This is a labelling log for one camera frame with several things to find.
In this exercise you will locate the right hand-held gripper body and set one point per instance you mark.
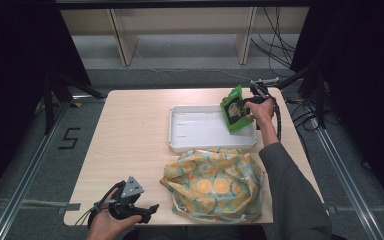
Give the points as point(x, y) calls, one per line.
point(261, 90)

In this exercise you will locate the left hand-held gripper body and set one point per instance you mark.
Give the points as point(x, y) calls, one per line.
point(126, 198)

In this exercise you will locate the green snack packet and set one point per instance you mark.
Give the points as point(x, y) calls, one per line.
point(235, 111)

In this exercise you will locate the white plastic tray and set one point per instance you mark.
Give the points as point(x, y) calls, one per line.
point(203, 128)

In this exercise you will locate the orange-print fabric bag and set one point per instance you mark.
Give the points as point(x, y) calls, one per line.
point(213, 186)

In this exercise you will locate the person's right hand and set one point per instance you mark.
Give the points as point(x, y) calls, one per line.
point(261, 111)

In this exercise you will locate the person's left hand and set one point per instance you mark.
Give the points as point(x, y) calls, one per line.
point(108, 226)

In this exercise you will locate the black metal stand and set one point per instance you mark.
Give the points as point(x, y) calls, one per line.
point(313, 86)
point(55, 96)

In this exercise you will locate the black curtain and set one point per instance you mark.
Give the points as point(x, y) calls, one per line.
point(363, 83)
point(16, 83)

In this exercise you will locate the light wooden desk frame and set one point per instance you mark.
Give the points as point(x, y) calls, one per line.
point(186, 20)

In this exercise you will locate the aluminium floor rail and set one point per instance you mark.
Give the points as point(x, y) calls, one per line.
point(26, 173)
point(346, 180)

